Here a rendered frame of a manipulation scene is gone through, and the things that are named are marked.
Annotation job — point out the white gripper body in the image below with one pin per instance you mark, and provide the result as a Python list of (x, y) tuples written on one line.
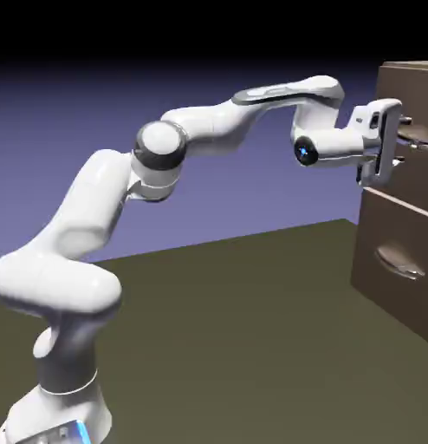
[(390, 138)]

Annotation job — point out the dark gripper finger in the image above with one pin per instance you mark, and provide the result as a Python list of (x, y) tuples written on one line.
[(406, 120), (397, 161)]

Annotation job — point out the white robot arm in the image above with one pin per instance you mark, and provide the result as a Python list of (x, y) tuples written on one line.
[(96, 215)]

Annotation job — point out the brown drawer front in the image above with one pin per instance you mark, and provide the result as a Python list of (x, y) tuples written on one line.
[(418, 97), (387, 305)]

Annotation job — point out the brown wooden cabinet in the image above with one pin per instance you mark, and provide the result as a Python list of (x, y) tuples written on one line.
[(418, 194)]

